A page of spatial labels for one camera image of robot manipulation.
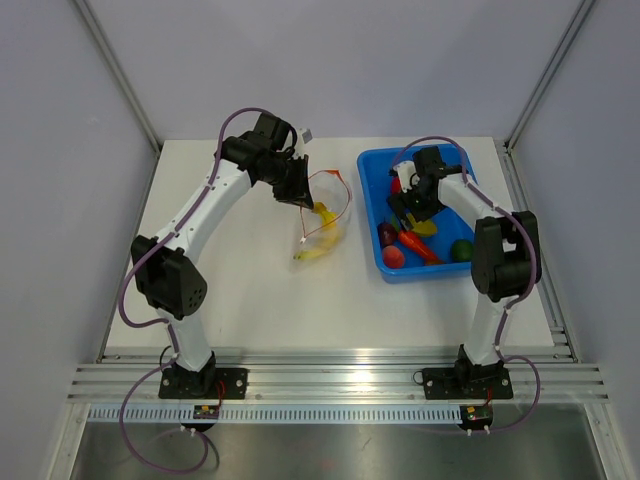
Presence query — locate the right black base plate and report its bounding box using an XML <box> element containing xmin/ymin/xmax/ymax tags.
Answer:
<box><xmin>419</xmin><ymin>367</ymin><xmax>514</xmax><ymax>400</ymax></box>

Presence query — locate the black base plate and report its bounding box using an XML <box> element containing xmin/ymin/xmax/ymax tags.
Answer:
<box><xmin>158</xmin><ymin>366</ymin><xmax>249</xmax><ymax>400</ymax></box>
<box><xmin>419</xmin><ymin>367</ymin><xmax>514</xmax><ymax>400</ymax></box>

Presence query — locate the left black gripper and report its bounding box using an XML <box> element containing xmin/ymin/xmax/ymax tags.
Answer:
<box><xmin>259</xmin><ymin>153</ymin><xmax>314</xmax><ymax>209</ymax></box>

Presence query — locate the orange carrot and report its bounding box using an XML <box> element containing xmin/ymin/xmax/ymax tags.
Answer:
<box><xmin>397</xmin><ymin>230</ymin><xmax>443</xmax><ymax>265</ymax></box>

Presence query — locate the yellow banana bunch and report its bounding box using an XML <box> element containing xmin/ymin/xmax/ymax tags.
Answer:
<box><xmin>293</xmin><ymin>201</ymin><xmax>345</xmax><ymax>262</ymax></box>

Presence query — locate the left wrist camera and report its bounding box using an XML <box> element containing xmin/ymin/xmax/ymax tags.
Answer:
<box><xmin>295</xmin><ymin>128</ymin><xmax>313</xmax><ymax>156</ymax></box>

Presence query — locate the frame post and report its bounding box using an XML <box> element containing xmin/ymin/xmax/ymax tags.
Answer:
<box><xmin>72</xmin><ymin>0</ymin><xmax>164</xmax><ymax>154</ymax></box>
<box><xmin>503</xmin><ymin>0</ymin><xmax>599</xmax><ymax>154</ymax></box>

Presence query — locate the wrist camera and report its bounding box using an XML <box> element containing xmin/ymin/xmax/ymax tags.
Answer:
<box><xmin>295</xmin><ymin>128</ymin><xmax>313</xmax><ymax>156</ymax></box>
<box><xmin>390</xmin><ymin>161</ymin><xmax>416</xmax><ymax>193</ymax></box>

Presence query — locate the left frame post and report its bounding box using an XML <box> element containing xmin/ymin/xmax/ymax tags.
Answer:
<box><xmin>72</xmin><ymin>0</ymin><xmax>164</xmax><ymax>154</ymax></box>

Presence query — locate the green lime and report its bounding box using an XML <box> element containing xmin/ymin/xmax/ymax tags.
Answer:
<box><xmin>450</xmin><ymin>239</ymin><xmax>474</xmax><ymax>263</ymax></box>

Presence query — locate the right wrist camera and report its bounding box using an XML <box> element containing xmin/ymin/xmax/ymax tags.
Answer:
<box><xmin>390</xmin><ymin>161</ymin><xmax>416</xmax><ymax>193</ymax></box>

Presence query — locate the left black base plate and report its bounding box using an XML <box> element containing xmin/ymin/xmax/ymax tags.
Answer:
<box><xmin>158</xmin><ymin>366</ymin><xmax>249</xmax><ymax>400</ymax></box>

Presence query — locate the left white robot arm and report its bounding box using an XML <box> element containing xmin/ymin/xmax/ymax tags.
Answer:
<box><xmin>125</xmin><ymin>110</ymin><xmax>313</xmax><ymax>400</ymax></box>

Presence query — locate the blue plastic bin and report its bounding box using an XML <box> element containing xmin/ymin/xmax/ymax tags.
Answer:
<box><xmin>357</xmin><ymin>144</ymin><xmax>475</xmax><ymax>284</ymax></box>

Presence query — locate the white slotted cable duct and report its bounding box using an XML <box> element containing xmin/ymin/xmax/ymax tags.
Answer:
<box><xmin>88</xmin><ymin>404</ymin><xmax>461</xmax><ymax>425</ymax></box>

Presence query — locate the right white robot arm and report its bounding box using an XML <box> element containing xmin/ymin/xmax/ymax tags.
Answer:
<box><xmin>387</xmin><ymin>137</ymin><xmax>540</xmax><ymax>400</ymax></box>

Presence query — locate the right frame post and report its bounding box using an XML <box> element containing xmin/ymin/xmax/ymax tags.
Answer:
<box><xmin>503</xmin><ymin>0</ymin><xmax>599</xmax><ymax>154</ymax></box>

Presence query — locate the red apple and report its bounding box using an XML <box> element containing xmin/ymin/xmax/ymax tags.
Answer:
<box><xmin>390</xmin><ymin>177</ymin><xmax>402</xmax><ymax>195</ymax></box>

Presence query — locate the green leaf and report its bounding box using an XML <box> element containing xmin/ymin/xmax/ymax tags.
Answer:
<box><xmin>391</xmin><ymin>217</ymin><xmax>402</xmax><ymax>231</ymax></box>

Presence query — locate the dark purple plum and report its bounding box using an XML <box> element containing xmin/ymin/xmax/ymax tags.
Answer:
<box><xmin>377</xmin><ymin>222</ymin><xmax>398</xmax><ymax>248</ymax></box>

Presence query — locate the clear zip top bag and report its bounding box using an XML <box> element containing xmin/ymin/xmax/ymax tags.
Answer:
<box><xmin>290</xmin><ymin>169</ymin><xmax>353</xmax><ymax>272</ymax></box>

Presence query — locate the aluminium rail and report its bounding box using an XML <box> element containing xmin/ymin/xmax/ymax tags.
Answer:
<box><xmin>67</xmin><ymin>345</ymin><xmax>610</xmax><ymax>404</ymax></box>

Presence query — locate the yellow starfruit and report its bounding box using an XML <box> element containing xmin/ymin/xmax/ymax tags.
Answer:
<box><xmin>412</xmin><ymin>220</ymin><xmax>438</xmax><ymax>238</ymax></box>

